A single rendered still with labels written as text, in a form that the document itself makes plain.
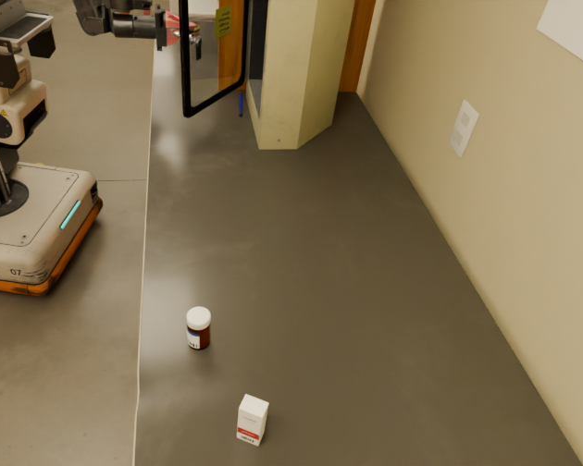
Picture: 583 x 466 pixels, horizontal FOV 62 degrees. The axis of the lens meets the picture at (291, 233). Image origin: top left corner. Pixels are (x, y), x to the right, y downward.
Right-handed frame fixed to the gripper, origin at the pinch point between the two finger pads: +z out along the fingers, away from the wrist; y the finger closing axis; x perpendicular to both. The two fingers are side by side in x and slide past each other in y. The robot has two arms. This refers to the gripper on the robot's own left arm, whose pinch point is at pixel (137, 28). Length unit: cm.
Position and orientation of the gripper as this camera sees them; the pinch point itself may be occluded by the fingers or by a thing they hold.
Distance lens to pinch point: 172.9
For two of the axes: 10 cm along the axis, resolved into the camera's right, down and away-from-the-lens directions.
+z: -1.1, 7.4, 6.6
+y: 9.8, -0.4, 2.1
